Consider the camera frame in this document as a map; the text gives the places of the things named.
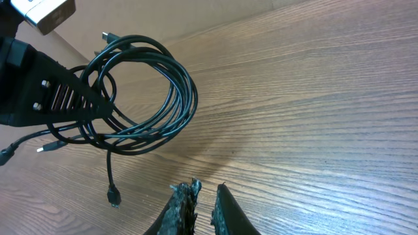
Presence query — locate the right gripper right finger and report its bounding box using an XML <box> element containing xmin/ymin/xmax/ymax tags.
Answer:
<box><xmin>211</xmin><ymin>183</ymin><xmax>261</xmax><ymax>235</ymax></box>

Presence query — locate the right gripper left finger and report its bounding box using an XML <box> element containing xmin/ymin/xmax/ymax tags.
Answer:
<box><xmin>144</xmin><ymin>178</ymin><xmax>202</xmax><ymax>235</ymax></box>

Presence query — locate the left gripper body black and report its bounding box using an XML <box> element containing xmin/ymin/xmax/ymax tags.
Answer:
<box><xmin>1</xmin><ymin>1</ymin><xmax>36</xmax><ymax>114</ymax></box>

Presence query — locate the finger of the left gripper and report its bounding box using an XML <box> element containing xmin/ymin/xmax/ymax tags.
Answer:
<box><xmin>1</xmin><ymin>52</ymin><xmax>114</xmax><ymax>127</ymax></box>

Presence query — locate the black USB cable bundle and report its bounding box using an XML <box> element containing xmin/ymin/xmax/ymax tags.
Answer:
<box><xmin>0</xmin><ymin>31</ymin><xmax>199</xmax><ymax>209</ymax></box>

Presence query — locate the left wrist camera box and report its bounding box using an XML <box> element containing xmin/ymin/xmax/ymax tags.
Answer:
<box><xmin>10</xmin><ymin>0</ymin><xmax>76</xmax><ymax>35</ymax></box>

